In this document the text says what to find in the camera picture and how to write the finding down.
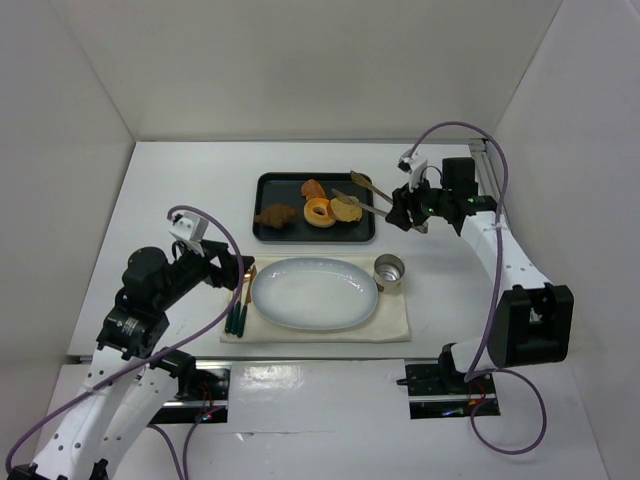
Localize steel serving tongs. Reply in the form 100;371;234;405
333;170;429;234

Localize sliced seeded bread loaf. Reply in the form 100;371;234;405
327;197;363;223

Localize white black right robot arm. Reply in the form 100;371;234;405
385;155;574;381

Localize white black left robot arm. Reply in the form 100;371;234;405
5;240;255;479

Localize brown chocolate croissant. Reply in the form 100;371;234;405
254;203;297;230

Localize steel cup with cream sleeve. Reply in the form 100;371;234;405
373;254;406;294

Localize pale blue oval plate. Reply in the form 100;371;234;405
251;257;378;331

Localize orange glazed bagel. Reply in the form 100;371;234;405
303;198;336;228

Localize black baking tray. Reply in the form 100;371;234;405
252;172;376;243

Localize orange-brown pastry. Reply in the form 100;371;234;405
301;179;327;201

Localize gold spoon green handle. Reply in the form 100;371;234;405
224;272;251;333

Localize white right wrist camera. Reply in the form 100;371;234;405
398;153;429;192

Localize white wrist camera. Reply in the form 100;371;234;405
398;153;429;192
169;212;209;251

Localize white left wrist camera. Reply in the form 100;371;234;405
169;212;209;251

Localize gold knife green handle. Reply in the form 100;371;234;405
235;265;257;338

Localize gold fork green handle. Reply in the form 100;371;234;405
225;278;249;335

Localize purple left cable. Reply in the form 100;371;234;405
0;205;246;480

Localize purple cable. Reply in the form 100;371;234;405
0;205;246;480
409;121;548;455

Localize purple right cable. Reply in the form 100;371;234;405
409;121;548;455

